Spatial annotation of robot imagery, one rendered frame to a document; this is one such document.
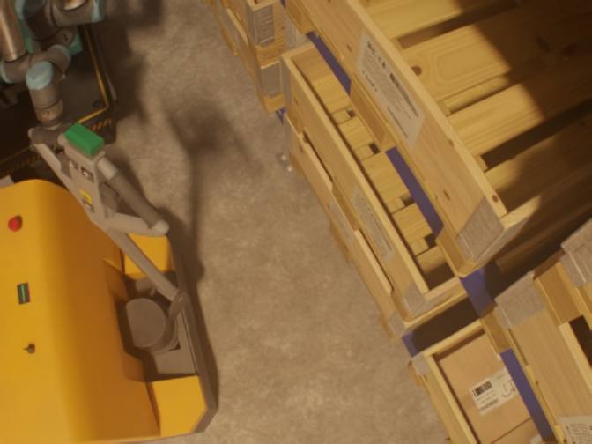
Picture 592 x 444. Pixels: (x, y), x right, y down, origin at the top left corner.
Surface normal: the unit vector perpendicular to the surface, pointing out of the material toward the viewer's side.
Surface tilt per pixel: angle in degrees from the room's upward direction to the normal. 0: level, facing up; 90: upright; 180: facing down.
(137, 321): 0
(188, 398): 22
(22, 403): 0
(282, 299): 0
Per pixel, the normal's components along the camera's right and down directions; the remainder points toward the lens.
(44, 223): 0.67, -0.40
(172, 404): 0.34, -0.40
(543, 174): -0.02, -0.33
